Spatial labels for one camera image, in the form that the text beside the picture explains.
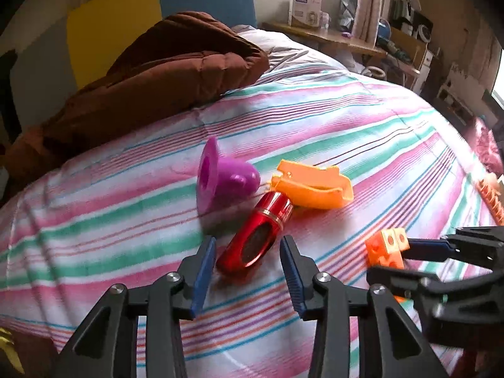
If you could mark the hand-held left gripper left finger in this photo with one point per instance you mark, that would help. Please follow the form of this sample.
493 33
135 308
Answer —
202 271

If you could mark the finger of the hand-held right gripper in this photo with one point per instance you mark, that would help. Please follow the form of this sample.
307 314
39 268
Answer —
397 279
429 249

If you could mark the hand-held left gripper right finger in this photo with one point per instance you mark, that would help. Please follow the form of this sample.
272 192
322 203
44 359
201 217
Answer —
293 275

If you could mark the orange linked toy cubes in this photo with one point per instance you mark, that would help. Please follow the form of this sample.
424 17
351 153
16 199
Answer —
382 248

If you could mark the red metallic tube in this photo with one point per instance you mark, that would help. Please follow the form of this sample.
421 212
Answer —
256 228

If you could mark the orange patterned item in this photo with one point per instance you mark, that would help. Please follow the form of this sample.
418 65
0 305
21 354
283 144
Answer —
492 199

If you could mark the orange plastic clip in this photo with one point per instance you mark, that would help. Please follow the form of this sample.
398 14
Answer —
315 189

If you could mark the purple plastic toy cup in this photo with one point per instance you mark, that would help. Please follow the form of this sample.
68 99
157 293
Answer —
232 177

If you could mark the dark pink patterned cushion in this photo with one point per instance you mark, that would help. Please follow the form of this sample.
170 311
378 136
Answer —
488 145

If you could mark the pink green striped blanket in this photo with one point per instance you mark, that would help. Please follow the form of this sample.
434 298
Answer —
354 134

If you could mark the wooden shelf unit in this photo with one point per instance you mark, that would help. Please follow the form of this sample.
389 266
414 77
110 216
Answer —
413 47

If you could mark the brown quilted comforter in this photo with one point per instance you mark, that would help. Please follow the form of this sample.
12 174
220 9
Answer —
157 71

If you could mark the blue round object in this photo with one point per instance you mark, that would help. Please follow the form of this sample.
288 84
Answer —
384 30

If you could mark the pale grey pillow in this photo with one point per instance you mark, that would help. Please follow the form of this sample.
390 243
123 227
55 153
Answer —
295 51

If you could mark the wooden desk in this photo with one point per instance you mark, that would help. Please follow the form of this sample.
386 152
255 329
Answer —
338 40

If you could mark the pale patterned curtain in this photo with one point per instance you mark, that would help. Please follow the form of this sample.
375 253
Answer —
370 8

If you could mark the small pink bottle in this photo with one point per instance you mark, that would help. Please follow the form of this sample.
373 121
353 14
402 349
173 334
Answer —
325 20

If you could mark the black hanging cloth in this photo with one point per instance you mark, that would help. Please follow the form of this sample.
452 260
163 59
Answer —
8 94

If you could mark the white cardboard box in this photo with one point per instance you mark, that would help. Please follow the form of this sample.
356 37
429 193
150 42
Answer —
305 8

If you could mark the grey yellow blue headboard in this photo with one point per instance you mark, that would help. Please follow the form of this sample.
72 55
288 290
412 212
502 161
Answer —
110 19

